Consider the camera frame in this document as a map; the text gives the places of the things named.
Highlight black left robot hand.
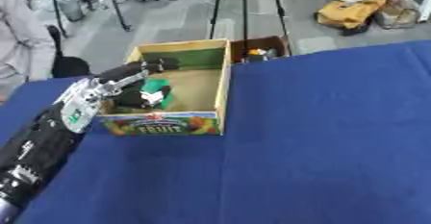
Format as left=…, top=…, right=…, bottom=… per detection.
left=92, top=58, right=174, bottom=111

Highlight green block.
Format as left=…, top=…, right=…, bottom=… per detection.
left=138, top=77, right=175, bottom=111

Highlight tan cardboard box green inside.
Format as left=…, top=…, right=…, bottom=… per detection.
left=95, top=37, right=235, bottom=137

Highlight brown cardboard box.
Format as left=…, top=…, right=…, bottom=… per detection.
left=229, top=35, right=293, bottom=64

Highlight black stand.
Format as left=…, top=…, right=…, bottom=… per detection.
left=45, top=0, right=135, bottom=39

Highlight person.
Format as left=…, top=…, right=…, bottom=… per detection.
left=0, top=0, right=58, bottom=104

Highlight colourful toy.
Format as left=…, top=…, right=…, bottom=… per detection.
left=243, top=48, right=280, bottom=62

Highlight black tripod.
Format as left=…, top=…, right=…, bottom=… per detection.
left=207, top=0, right=293, bottom=58

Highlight yellow bag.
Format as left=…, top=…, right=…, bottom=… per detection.
left=313, top=0, right=390, bottom=37

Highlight tan bag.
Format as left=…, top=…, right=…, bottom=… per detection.
left=371, top=0, right=423, bottom=30

